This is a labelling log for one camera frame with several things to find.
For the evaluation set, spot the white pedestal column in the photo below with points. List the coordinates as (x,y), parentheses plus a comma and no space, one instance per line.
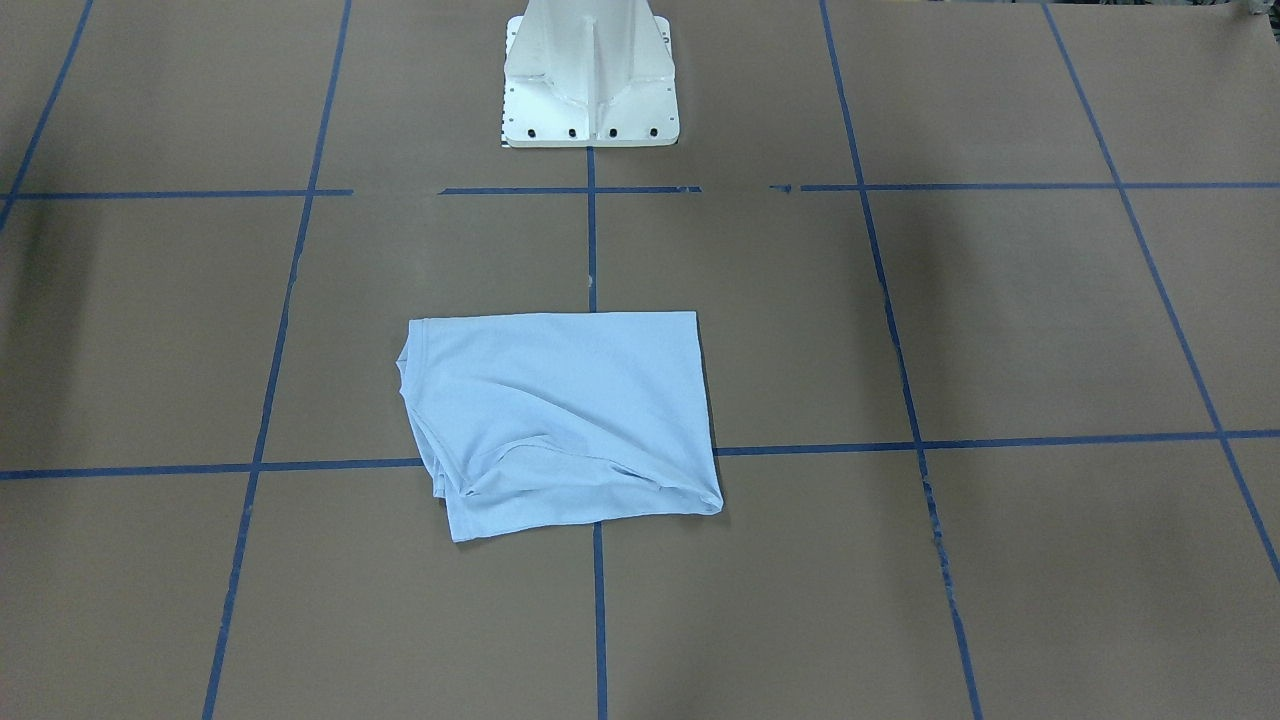
(589,52)

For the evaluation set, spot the light blue t-shirt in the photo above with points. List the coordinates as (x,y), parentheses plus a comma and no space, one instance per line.
(535,420)

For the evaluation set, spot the white pedestal base plate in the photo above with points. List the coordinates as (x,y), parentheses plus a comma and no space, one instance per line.
(536,116)

